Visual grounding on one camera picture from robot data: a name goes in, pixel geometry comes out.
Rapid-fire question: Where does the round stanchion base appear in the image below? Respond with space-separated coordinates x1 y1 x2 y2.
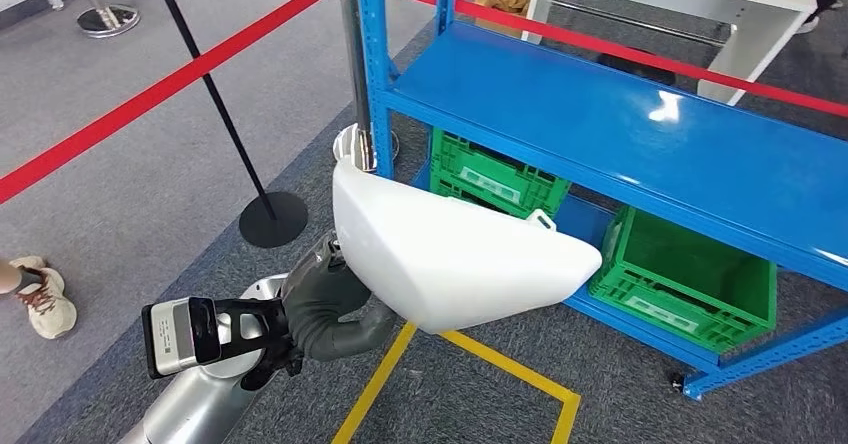
71 0 141 39

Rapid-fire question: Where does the open green plastic crate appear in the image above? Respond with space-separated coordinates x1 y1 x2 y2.
588 205 778 355

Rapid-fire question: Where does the black round stool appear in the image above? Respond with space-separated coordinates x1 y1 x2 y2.
594 51 678 89

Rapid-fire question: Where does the chrome stanchion post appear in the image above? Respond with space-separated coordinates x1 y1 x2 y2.
331 0 401 172

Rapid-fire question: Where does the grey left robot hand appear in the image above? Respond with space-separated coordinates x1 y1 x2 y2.
281 230 399 361

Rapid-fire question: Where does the white plastic shell part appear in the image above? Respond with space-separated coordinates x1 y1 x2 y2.
331 156 604 335

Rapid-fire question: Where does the black stand with round base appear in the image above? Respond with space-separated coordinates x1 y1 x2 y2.
137 0 310 250

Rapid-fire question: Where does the blue metal shelf rack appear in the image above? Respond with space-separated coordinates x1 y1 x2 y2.
354 0 848 401

